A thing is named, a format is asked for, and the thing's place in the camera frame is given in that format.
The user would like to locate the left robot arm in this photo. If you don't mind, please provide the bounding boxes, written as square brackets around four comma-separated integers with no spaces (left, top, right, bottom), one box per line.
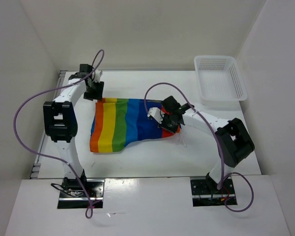
[43,64,104,197]

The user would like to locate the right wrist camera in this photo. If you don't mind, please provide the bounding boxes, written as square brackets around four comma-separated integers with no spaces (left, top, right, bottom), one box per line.
[147,107,165,124]

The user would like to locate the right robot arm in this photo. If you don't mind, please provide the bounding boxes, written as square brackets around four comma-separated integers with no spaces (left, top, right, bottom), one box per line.
[147,96,255,193]

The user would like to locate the white plastic basket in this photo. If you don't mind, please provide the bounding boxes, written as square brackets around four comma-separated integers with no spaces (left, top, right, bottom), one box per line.
[194,56,248,102]

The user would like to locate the rainbow striped shorts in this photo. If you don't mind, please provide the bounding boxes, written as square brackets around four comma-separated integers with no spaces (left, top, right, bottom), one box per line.
[89,98,174,153]

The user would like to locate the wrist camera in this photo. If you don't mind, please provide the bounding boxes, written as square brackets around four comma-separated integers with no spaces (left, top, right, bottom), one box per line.
[92,70,103,83]
[147,107,165,124]

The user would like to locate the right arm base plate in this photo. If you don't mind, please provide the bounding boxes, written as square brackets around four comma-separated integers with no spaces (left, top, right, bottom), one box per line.
[190,177,237,207]

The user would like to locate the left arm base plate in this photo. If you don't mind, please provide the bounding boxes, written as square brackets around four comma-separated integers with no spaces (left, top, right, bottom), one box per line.
[51,178,105,209]

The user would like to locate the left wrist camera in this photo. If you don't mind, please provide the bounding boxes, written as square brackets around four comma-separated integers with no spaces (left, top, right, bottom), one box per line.
[92,70,103,83]

